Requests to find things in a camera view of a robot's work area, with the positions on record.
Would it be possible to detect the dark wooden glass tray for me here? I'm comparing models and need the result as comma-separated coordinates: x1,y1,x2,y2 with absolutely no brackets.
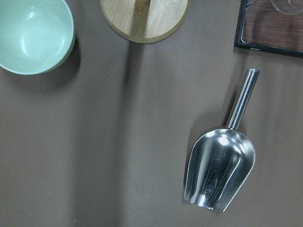
234,0,303,58

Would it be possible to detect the mint green bowl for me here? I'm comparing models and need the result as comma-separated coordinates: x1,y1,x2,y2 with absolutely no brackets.
0,0,75,75

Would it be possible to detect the steel ice scoop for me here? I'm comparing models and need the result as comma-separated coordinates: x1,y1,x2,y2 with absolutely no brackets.
184,68,259,212

